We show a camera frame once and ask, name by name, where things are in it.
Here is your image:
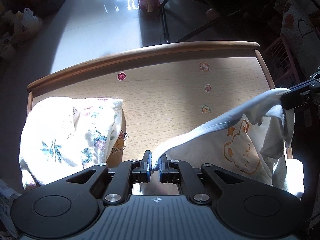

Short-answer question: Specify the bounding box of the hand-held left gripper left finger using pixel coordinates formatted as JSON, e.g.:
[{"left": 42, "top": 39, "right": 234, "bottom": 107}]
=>
[{"left": 65, "top": 150, "right": 152, "bottom": 204}]

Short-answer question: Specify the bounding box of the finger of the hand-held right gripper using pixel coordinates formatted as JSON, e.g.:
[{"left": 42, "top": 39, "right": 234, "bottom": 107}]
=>
[
  {"left": 289, "top": 66, "right": 320, "bottom": 95},
  {"left": 280, "top": 87, "right": 320, "bottom": 110}
]

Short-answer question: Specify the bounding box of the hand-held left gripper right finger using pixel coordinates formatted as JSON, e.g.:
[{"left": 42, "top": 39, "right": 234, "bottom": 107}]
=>
[{"left": 159, "top": 154, "right": 248, "bottom": 204}]

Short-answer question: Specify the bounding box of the white shirt with bear print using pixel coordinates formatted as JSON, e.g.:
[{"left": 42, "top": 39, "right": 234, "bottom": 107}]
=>
[{"left": 150, "top": 87, "right": 305, "bottom": 200}]

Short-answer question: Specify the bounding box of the pink wooden rack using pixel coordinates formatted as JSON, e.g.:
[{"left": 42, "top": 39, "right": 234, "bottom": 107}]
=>
[{"left": 262, "top": 34, "right": 303, "bottom": 90}]

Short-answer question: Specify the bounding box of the orange cartoon character sticker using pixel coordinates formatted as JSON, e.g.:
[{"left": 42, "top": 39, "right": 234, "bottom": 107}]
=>
[{"left": 110, "top": 130, "right": 129, "bottom": 154}]

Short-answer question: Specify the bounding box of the heart print quilt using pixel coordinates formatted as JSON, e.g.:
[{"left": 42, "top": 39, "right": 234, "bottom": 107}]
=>
[{"left": 274, "top": 0, "right": 320, "bottom": 80}]

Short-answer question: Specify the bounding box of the floral cloth bundle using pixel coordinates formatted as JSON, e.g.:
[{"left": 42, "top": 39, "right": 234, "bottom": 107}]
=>
[{"left": 19, "top": 96, "right": 124, "bottom": 190}]

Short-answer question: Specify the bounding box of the wooden table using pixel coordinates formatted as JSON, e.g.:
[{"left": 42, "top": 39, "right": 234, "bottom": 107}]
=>
[{"left": 26, "top": 41, "right": 294, "bottom": 195}]

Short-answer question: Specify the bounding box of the black lounge chair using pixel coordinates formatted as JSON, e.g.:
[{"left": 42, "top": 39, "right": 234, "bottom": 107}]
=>
[{"left": 147, "top": 0, "right": 320, "bottom": 44}]

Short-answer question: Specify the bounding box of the printed paper carton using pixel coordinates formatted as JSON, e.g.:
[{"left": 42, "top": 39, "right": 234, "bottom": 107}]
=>
[{"left": 0, "top": 179, "right": 22, "bottom": 239}]

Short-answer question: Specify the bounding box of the red toy basket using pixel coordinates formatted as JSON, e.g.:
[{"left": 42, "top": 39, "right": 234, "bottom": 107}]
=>
[{"left": 137, "top": 0, "right": 160, "bottom": 12}]

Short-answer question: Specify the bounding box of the white plastic bag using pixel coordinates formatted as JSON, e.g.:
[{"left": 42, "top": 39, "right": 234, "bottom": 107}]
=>
[{"left": 14, "top": 7, "right": 43, "bottom": 43}]

